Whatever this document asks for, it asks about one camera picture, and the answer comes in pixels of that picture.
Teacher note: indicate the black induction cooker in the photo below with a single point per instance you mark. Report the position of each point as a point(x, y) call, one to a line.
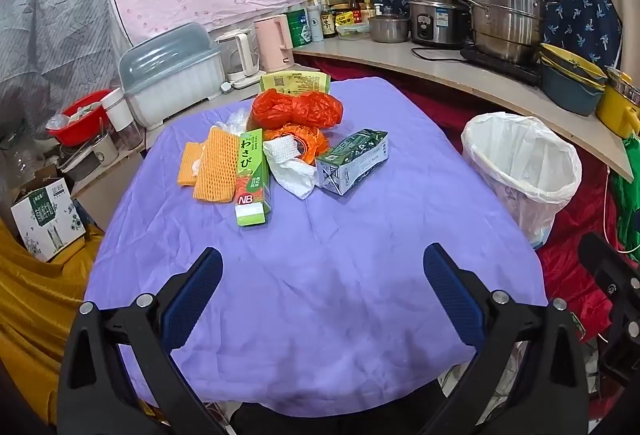
point(500, 65)

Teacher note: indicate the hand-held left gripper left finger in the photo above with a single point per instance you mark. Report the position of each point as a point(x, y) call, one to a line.
point(192, 300)

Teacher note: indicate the blue yellow bowl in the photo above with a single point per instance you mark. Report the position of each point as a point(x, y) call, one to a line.
point(570, 92)
point(575, 60)

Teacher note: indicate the low wooden table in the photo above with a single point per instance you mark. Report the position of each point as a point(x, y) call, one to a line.
point(115, 185)

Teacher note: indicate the green drink carton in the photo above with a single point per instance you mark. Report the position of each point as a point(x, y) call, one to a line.
point(350, 165)

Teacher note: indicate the purple tablecloth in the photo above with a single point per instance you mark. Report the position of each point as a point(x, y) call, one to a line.
point(310, 265)

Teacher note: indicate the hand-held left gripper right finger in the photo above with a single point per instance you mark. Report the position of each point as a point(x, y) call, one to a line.
point(452, 300)

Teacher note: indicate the red plastic basin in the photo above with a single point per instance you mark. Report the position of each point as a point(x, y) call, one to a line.
point(85, 130)

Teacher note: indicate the pale tea canister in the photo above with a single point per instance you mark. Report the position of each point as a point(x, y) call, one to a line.
point(315, 25)

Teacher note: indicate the green tin can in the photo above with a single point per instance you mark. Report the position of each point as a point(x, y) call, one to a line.
point(297, 30)

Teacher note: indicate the grey patterned curtain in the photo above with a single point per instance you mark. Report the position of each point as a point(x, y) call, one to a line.
point(60, 40)

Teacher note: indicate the clear food container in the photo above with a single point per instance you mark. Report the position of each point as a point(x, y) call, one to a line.
point(352, 31)

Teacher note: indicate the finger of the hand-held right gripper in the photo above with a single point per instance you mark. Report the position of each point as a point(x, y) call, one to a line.
point(607, 270)

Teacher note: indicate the white crumpled tissue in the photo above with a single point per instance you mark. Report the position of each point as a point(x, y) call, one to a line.
point(295, 177)

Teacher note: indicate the small steel pot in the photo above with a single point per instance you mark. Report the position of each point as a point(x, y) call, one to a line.
point(387, 30)

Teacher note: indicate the white plug adapter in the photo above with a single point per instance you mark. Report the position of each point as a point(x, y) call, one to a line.
point(226, 88)

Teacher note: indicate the large steel steamer pot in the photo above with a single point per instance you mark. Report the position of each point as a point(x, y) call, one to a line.
point(505, 15)

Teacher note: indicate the green cardboard box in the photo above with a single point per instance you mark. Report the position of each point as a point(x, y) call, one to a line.
point(252, 180)

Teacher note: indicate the yellow green snack packet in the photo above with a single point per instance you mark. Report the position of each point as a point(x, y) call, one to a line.
point(295, 81)

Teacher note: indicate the red cloth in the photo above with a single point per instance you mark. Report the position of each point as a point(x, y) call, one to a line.
point(575, 265)

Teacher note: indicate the yellow pot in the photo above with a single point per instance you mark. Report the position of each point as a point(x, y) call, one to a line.
point(612, 112)

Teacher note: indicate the curved wooden counter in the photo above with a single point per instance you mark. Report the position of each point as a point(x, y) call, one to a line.
point(450, 75)

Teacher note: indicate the green plastic bag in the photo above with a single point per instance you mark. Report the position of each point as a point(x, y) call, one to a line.
point(627, 195)

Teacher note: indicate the yellow cloth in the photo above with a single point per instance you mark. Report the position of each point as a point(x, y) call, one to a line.
point(35, 305)

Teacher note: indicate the steel bowl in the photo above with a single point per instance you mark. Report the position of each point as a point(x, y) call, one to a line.
point(622, 85)

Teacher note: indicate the large clear plastic bag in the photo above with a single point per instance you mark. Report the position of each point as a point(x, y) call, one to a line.
point(235, 122)

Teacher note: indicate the steel rice cooker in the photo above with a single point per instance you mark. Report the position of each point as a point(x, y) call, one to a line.
point(440, 22)

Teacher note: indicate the white dish box with lid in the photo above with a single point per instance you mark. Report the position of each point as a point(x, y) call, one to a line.
point(170, 90)

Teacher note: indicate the pink electric kettle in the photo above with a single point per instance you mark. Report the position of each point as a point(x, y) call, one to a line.
point(272, 45)

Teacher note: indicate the dark sauce bottle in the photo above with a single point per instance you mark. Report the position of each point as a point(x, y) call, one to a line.
point(328, 25)

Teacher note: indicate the waste bin with white liner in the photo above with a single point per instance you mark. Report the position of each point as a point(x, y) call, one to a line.
point(520, 195)

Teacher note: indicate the amber bottle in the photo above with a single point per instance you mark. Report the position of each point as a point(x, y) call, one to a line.
point(369, 10)

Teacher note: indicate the red plastic bag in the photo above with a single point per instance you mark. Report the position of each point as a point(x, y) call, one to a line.
point(300, 107)

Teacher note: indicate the orange printed plastic bag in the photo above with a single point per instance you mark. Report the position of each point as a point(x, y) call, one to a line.
point(315, 142)

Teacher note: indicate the black soy sauce bottle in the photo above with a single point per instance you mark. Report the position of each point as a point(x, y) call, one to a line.
point(355, 7)

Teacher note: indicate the printed cardboard box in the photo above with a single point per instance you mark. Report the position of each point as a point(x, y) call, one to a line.
point(45, 220)

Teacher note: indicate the white electric kettle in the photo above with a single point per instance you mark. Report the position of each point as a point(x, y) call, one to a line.
point(243, 55)

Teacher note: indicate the white blender cup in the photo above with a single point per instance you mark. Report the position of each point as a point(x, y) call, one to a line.
point(117, 112)

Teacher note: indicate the small orange foam net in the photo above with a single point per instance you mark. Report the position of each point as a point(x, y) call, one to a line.
point(189, 165)

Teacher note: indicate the large orange foam net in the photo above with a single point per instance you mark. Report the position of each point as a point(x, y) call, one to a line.
point(217, 170)

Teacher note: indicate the yellow seasoning packet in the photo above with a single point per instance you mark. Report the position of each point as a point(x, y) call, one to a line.
point(344, 19)

